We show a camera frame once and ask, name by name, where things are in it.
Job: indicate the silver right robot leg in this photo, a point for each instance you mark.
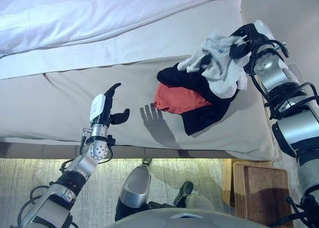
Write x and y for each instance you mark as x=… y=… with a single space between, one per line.
x=194 y=198

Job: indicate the brown woven laundry basket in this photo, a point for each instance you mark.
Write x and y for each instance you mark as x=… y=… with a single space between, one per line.
x=264 y=190

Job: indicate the orange garment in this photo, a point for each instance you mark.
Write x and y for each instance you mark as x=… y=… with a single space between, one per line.
x=179 y=99

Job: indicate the bed with white duvet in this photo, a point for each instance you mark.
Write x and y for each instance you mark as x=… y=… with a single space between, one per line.
x=62 y=108

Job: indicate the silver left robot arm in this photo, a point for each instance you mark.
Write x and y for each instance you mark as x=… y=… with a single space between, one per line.
x=82 y=163

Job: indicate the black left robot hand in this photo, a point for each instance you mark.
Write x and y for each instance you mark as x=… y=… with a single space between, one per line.
x=102 y=111

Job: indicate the silver left robot leg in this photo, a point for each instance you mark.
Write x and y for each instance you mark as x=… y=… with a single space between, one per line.
x=135 y=188

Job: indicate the silver robot leg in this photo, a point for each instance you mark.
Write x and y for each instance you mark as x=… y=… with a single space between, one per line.
x=194 y=198
x=135 y=188

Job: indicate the white duvet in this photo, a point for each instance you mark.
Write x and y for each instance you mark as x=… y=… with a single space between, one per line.
x=87 y=16

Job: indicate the white shirt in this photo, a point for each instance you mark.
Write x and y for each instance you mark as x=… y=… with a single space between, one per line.
x=224 y=73

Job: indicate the grey robot torso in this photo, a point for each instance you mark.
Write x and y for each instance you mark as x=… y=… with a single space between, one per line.
x=187 y=219

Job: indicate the pale grey bed sheet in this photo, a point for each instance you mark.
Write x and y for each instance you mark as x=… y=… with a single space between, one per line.
x=124 y=46

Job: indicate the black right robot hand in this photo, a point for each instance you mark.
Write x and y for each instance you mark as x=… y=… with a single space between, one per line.
x=244 y=41

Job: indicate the black garment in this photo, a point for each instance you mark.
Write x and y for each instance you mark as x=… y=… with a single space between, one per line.
x=199 y=113

